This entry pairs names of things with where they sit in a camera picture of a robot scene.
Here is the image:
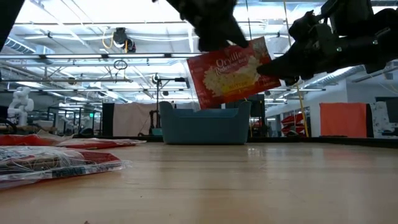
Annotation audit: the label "long ceiling light strip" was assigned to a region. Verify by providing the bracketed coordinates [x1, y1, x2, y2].
[0, 53, 205, 60]

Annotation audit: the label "black workstation frame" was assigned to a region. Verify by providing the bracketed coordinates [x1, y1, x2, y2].
[46, 107, 103, 137]

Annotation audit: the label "silver ventilation duct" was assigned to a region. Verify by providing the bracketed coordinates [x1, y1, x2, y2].
[6, 37, 53, 65]
[306, 65, 366, 90]

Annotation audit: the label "red stacked objects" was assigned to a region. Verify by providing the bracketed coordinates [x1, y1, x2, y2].
[280, 113, 305, 137]

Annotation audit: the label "teal plastic basket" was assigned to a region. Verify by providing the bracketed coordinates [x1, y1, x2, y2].
[159, 101, 252, 146]

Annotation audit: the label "orange fabric panel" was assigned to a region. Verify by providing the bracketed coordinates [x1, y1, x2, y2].
[319, 102, 368, 138]

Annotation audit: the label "red butter popcorn bag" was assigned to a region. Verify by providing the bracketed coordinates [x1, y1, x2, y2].
[55, 138, 147, 151]
[0, 146, 131, 190]
[186, 36, 282, 110]
[0, 133, 75, 147]

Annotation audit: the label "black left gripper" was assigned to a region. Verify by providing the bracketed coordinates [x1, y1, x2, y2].
[152, 0, 249, 52]

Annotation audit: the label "narrow black panel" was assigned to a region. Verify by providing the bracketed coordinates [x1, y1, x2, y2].
[101, 102, 115, 137]

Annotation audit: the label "yellow cable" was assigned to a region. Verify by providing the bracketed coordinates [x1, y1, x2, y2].
[282, 0, 309, 138]

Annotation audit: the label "black power cable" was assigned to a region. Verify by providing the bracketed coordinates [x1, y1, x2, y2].
[245, 0, 252, 40]

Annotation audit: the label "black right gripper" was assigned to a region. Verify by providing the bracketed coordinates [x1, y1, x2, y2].
[257, 9, 398, 87]

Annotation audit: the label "dark monitor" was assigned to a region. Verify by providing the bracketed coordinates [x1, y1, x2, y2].
[374, 96, 398, 124]

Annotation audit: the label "pink fabric panel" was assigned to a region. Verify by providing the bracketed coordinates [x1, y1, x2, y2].
[113, 102, 161, 137]

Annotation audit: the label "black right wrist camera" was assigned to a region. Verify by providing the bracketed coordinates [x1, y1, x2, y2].
[320, 0, 376, 37]

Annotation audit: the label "black aluminium table frame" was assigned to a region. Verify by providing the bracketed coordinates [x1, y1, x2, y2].
[0, 135, 398, 147]

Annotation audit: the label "white patterned cloth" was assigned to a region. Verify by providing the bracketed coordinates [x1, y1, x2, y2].
[369, 101, 393, 138]

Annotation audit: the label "black camera rig frame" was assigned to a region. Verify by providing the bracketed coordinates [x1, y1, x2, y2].
[156, 77, 191, 103]

